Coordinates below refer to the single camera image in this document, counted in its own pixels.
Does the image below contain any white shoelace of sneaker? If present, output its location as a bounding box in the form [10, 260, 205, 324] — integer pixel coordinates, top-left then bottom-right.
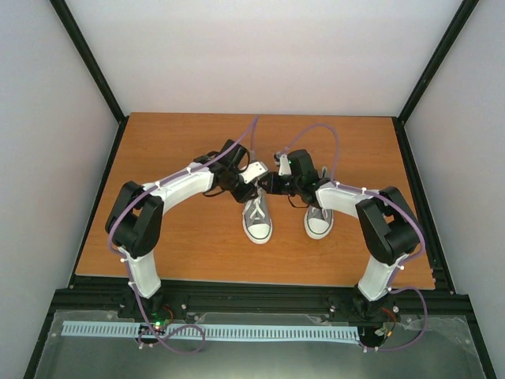
[309, 207, 333, 223]
[243, 189, 266, 225]

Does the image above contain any grey sneaker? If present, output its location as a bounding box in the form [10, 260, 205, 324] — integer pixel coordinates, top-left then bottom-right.
[302, 165, 335, 240]
[242, 189, 273, 245]

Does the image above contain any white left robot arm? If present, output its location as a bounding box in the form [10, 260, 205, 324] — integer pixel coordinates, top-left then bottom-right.
[105, 140, 268, 318]

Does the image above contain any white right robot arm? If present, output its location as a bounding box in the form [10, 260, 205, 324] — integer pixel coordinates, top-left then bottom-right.
[259, 149, 425, 302]

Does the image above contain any clear plastic front sheet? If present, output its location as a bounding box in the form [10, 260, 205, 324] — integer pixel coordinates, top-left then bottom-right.
[34, 311, 485, 378]

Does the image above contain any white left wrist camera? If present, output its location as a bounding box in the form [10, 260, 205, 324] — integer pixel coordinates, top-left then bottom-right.
[239, 161, 268, 184]

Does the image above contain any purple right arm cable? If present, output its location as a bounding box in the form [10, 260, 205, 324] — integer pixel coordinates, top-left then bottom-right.
[274, 124, 429, 354]

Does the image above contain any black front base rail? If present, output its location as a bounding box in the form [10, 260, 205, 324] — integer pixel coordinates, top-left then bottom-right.
[50, 276, 476, 325]

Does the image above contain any light blue cable duct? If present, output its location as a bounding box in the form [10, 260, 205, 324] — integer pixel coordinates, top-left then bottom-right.
[61, 321, 360, 344]

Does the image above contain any black left frame post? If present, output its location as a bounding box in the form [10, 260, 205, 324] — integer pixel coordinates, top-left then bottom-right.
[49, 0, 127, 124]

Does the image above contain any black frame post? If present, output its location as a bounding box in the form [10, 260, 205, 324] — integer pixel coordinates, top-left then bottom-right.
[49, 0, 127, 124]
[396, 0, 481, 123]

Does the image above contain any black right frame post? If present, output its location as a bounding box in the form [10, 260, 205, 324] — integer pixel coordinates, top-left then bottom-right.
[396, 0, 481, 123]

